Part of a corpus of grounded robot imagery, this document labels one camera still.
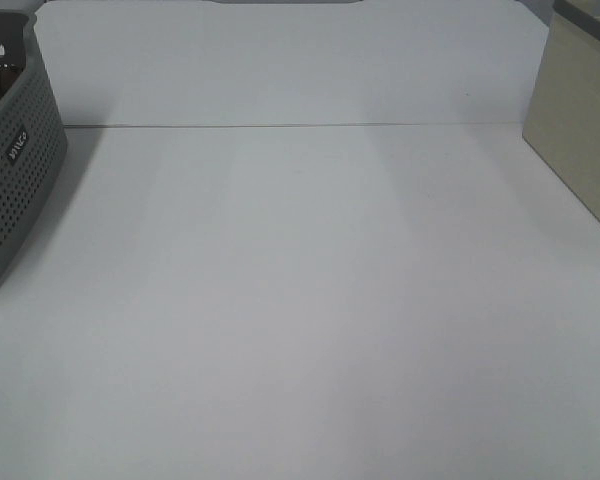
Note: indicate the grey perforated plastic basket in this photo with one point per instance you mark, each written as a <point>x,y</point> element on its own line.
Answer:
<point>33,142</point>

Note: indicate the beige fabric storage box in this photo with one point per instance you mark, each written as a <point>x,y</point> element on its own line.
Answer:
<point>562,124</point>

